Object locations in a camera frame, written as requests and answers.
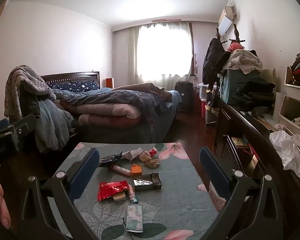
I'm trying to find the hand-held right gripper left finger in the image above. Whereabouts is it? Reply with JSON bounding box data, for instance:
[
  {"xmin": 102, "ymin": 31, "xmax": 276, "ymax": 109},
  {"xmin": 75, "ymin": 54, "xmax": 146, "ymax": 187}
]
[{"xmin": 20, "ymin": 147, "xmax": 101, "ymax": 240}]

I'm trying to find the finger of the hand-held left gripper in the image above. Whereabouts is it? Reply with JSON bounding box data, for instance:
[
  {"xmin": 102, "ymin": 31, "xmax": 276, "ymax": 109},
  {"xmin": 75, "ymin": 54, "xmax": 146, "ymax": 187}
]
[{"xmin": 0, "ymin": 114, "xmax": 37, "ymax": 145}]

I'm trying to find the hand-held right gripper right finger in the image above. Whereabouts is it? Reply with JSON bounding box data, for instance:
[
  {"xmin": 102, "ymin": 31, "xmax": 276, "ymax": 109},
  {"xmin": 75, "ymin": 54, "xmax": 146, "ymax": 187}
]
[{"xmin": 199, "ymin": 146, "xmax": 282, "ymax": 240}]

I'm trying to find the black wrapper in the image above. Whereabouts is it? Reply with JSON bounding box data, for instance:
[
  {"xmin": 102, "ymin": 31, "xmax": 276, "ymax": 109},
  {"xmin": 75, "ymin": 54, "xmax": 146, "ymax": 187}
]
[{"xmin": 99, "ymin": 152, "xmax": 123, "ymax": 168}]

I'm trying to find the red snack packet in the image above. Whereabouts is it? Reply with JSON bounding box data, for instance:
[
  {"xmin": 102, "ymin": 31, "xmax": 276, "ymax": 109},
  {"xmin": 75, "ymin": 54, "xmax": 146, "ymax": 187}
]
[{"xmin": 97, "ymin": 180, "xmax": 129, "ymax": 202}]

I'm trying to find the pink cap glue stick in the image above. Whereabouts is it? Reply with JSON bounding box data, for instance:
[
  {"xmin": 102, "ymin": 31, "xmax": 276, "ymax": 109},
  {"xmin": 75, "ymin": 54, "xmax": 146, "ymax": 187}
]
[{"xmin": 109, "ymin": 164, "xmax": 132, "ymax": 177}]

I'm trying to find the brown cardboard piece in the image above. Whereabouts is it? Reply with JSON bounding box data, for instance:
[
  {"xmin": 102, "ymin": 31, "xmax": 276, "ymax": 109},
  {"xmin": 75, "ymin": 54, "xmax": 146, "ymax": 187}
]
[{"xmin": 112, "ymin": 191, "xmax": 127, "ymax": 202}]

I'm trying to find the white paper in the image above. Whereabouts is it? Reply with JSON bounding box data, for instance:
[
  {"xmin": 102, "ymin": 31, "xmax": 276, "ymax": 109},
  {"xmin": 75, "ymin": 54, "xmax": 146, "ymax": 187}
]
[{"xmin": 122, "ymin": 147, "xmax": 143, "ymax": 161}]

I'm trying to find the small pink printed tube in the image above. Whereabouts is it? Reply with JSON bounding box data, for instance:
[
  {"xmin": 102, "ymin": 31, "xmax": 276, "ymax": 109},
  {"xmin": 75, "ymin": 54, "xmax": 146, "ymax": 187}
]
[{"xmin": 128, "ymin": 184, "xmax": 139, "ymax": 204}]

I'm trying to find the small orange box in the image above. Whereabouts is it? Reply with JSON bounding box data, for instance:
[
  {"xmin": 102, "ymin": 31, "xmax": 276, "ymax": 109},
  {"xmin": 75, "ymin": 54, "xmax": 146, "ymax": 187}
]
[{"xmin": 131, "ymin": 164, "xmax": 144, "ymax": 176}]

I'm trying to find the black carton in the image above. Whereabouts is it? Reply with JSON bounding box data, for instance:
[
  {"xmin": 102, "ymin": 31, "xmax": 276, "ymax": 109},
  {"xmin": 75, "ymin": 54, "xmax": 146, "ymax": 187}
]
[{"xmin": 133, "ymin": 173, "xmax": 163, "ymax": 192}]

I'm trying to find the red and white wrapper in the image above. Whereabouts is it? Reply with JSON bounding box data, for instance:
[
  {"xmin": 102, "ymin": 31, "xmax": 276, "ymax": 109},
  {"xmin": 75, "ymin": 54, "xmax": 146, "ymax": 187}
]
[{"xmin": 149, "ymin": 147, "xmax": 166, "ymax": 156}]

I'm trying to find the brown paper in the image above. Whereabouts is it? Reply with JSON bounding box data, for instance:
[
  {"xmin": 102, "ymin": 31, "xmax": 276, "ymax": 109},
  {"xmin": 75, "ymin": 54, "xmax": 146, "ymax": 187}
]
[{"xmin": 139, "ymin": 152, "xmax": 161, "ymax": 168}]

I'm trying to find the pale tissue packet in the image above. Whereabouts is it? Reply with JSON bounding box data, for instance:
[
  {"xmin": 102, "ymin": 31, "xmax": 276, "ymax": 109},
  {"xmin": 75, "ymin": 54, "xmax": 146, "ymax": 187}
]
[{"xmin": 125, "ymin": 204, "xmax": 144, "ymax": 233}]

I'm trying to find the person's left hand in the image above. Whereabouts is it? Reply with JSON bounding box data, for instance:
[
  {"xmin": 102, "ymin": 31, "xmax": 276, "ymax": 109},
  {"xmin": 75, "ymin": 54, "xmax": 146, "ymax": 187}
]
[{"xmin": 0, "ymin": 174, "xmax": 12, "ymax": 230}]

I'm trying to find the light blue fleece garment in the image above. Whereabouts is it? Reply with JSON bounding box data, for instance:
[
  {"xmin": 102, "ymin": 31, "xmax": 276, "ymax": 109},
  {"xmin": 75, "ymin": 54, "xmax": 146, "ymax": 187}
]
[{"xmin": 34, "ymin": 98, "xmax": 75, "ymax": 154}]

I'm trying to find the grey knitted blanket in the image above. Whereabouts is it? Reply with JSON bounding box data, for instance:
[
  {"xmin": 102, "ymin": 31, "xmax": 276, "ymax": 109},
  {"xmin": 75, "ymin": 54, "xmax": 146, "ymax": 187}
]
[{"xmin": 4, "ymin": 65, "xmax": 57, "ymax": 123}]

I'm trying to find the row of books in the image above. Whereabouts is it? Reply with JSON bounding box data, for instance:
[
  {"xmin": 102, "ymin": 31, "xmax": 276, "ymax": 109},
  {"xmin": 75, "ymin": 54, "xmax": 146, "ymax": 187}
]
[{"xmin": 229, "ymin": 136, "xmax": 261, "ymax": 171}]

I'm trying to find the grey floral tablecloth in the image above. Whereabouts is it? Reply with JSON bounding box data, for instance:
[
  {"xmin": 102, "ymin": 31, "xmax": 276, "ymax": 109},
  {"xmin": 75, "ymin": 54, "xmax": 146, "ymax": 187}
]
[{"xmin": 49, "ymin": 142, "xmax": 227, "ymax": 240}]

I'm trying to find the dark wooden dresser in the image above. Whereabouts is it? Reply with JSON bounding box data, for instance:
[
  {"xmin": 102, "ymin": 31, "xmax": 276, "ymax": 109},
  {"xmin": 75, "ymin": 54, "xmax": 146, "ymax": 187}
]
[{"xmin": 214, "ymin": 97, "xmax": 300, "ymax": 207}]

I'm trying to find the pink folded quilt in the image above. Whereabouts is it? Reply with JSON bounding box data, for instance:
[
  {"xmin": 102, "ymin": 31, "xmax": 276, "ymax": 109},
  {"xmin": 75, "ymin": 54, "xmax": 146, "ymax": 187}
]
[{"xmin": 57, "ymin": 102, "xmax": 151, "ymax": 128}]

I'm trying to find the red storage box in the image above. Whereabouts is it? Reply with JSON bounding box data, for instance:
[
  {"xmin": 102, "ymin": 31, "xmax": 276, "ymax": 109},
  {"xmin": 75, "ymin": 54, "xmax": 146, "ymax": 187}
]
[{"xmin": 194, "ymin": 98, "xmax": 206, "ymax": 119}]

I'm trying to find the blue star-print pillow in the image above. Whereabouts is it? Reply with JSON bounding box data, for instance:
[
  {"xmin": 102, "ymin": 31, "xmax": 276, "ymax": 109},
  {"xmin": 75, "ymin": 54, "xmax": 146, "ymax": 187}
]
[{"xmin": 48, "ymin": 79, "xmax": 100, "ymax": 93}]

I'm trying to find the dark wooden headboard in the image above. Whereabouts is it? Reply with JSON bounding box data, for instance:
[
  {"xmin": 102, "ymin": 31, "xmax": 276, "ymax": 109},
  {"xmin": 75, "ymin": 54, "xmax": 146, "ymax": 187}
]
[{"xmin": 40, "ymin": 71, "xmax": 101, "ymax": 90}]

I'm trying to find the bed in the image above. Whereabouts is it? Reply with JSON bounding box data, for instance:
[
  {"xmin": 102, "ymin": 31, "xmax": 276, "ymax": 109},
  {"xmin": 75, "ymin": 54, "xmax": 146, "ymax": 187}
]
[{"xmin": 39, "ymin": 71, "xmax": 183, "ymax": 144}]

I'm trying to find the dark handbag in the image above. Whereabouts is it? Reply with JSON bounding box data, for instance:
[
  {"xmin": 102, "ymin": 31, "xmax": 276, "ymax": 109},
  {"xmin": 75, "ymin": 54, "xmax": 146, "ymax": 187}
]
[{"xmin": 206, "ymin": 90, "xmax": 221, "ymax": 116}]

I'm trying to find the white plastic bag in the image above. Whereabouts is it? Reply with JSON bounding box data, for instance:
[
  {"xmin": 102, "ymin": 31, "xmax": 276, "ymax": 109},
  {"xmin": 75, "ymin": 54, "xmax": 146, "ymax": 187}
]
[{"xmin": 269, "ymin": 130, "xmax": 300, "ymax": 185}]

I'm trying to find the clear lidded storage box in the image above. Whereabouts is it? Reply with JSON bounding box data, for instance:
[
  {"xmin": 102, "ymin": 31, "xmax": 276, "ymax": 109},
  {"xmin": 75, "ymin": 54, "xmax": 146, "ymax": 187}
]
[{"xmin": 199, "ymin": 83, "xmax": 217, "ymax": 101}]

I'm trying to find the black suitcase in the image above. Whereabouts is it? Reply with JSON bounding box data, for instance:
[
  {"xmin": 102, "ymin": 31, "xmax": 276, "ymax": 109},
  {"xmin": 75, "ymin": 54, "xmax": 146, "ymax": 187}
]
[{"xmin": 175, "ymin": 81, "xmax": 194, "ymax": 113}]

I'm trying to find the dark blue duvet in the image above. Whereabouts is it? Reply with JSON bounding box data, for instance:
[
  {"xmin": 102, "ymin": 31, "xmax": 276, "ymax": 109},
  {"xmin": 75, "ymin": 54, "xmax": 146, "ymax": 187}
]
[{"xmin": 59, "ymin": 83, "xmax": 181, "ymax": 122}]

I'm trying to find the teal storage box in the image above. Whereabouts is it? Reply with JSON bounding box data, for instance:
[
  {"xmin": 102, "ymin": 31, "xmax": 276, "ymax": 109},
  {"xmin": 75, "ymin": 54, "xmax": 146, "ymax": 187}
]
[{"xmin": 220, "ymin": 69, "xmax": 262, "ymax": 106}]

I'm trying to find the stack of dark folded clothes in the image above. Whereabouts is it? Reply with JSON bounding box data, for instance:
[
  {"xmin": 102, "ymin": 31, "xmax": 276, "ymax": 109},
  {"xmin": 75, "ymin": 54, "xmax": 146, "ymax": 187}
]
[{"xmin": 236, "ymin": 80, "xmax": 276, "ymax": 113}]

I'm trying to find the white storage bin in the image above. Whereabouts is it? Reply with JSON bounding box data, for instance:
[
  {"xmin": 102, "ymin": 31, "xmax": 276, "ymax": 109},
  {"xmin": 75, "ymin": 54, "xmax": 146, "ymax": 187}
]
[
  {"xmin": 279, "ymin": 95, "xmax": 300, "ymax": 137},
  {"xmin": 284, "ymin": 66, "xmax": 300, "ymax": 91}
]

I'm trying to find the brown blanket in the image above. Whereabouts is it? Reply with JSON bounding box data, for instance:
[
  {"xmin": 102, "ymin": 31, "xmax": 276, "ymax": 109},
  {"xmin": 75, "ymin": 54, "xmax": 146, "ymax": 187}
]
[{"xmin": 112, "ymin": 82, "xmax": 173, "ymax": 101}]

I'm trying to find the black jacket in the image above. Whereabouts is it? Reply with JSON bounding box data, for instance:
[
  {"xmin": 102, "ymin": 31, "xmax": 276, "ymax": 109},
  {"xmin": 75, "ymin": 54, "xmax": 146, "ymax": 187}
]
[{"xmin": 202, "ymin": 38, "xmax": 231, "ymax": 86}]

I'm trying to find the pile of beige clothes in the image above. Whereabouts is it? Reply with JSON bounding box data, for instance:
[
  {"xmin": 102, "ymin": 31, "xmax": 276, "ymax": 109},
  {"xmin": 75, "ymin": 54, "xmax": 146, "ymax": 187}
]
[{"xmin": 222, "ymin": 49, "xmax": 263, "ymax": 75}]

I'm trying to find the pink hat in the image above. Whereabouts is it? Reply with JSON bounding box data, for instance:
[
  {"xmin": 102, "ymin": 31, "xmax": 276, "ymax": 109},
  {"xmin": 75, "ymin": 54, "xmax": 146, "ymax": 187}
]
[{"xmin": 227, "ymin": 42, "xmax": 245, "ymax": 53}]

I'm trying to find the sheer window curtain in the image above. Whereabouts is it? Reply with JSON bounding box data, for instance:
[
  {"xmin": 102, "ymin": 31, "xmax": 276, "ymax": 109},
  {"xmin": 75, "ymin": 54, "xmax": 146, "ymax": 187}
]
[{"xmin": 128, "ymin": 21, "xmax": 195, "ymax": 91}]

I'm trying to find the wooden coat rack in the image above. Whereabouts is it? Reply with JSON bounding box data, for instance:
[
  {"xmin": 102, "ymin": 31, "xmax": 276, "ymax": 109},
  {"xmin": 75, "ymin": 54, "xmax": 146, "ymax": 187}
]
[{"xmin": 215, "ymin": 24, "xmax": 246, "ymax": 46}]

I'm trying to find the white air conditioner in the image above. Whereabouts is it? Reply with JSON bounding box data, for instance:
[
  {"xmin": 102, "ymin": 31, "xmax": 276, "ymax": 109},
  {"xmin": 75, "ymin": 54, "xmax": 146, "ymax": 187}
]
[{"xmin": 218, "ymin": 5, "xmax": 238, "ymax": 36}]

